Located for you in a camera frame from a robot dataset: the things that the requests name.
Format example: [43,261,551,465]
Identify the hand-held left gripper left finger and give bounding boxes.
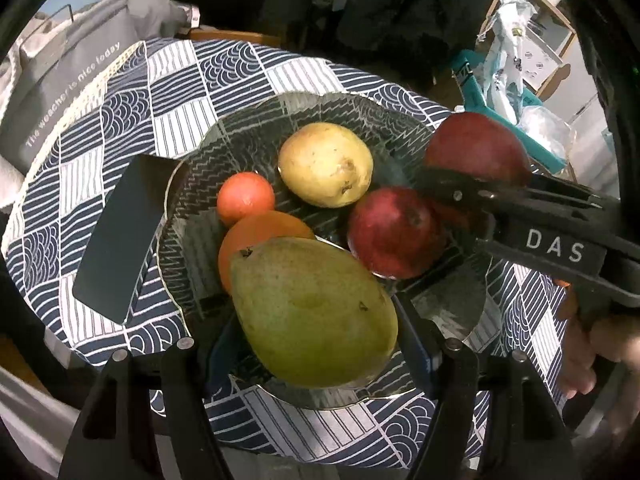
[57,317,251,480]

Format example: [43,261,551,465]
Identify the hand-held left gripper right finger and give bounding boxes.
[395,292,573,480]

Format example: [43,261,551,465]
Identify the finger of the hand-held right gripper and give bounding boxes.
[411,165,506,221]
[522,170,608,211]

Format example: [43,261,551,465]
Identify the scalloped glass plate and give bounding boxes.
[156,91,503,411]

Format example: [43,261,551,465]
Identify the large dark red apple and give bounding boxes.
[347,187,447,280]

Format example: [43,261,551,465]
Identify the green yellow mango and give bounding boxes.
[230,236,399,388]

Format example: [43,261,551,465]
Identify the orange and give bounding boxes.
[218,210,317,295]

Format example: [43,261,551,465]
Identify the yellow pear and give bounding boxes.
[278,122,374,209]

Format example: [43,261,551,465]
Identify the small tangerine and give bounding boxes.
[216,171,276,227]

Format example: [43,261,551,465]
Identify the person's right hand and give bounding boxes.
[557,290,640,401]

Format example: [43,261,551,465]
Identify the clear plastic bag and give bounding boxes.
[517,105,576,161]

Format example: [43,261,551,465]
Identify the teal box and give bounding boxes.
[450,50,568,173]

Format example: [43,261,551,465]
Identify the white printed plastic bag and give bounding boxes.
[477,0,543,121]

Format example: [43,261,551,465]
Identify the black smartphone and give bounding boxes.
[72,154,191,325]

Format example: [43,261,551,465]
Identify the wooden shelf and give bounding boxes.
[480,0,583,111]

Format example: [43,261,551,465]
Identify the dark hanging clothes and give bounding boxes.
[262,0,496,91]

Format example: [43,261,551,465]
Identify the navy white patterned tablecloth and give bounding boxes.
[2,37,581,471]

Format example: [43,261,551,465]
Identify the grey printed tote bag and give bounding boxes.
[0,0,146,173]

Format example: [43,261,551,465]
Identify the grey garment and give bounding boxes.
[112,0,203,41]

